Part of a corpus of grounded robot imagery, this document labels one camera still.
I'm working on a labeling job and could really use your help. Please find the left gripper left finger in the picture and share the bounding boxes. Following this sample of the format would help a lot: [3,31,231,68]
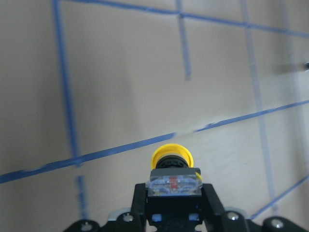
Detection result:
[131,183,147,232]

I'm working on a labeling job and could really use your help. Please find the yellow push button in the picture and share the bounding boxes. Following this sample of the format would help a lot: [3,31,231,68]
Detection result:
[146,144,202,198]

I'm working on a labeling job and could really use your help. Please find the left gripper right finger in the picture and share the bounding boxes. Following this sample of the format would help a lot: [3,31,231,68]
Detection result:
[202,184,225,232]

